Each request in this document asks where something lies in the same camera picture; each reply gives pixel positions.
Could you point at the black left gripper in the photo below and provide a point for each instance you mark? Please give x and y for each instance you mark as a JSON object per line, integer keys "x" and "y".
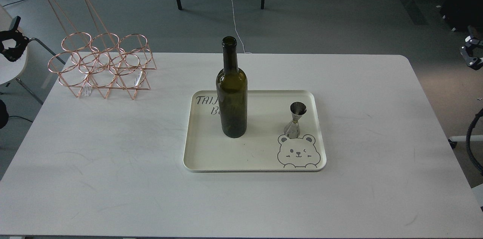
{"x": 12, "y": 41}

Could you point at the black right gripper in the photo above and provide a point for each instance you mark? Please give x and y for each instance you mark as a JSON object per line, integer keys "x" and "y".
{"x": 473, "y": 41}

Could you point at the steel double jigger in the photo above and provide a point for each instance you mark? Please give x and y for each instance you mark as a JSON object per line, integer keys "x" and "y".
{"x": 292, "y": 129}

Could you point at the dark green wine bottle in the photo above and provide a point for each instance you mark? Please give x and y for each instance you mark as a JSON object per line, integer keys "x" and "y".
{"x": 232, "y": 92}

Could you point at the white round chair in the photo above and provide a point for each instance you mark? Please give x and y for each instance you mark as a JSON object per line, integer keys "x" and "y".
{"x": 12, "y": 70}

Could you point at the black bag on floor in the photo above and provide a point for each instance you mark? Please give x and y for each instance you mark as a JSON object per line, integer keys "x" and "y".
{"x": 459, "y": 14}

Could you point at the cream bear serving tray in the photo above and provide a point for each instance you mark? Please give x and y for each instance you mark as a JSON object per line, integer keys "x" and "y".
{"x": 264, "y": 147}

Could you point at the copper wire bottle rack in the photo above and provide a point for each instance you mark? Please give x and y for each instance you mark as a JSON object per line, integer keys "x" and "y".
{"x": 100, "y": 61}

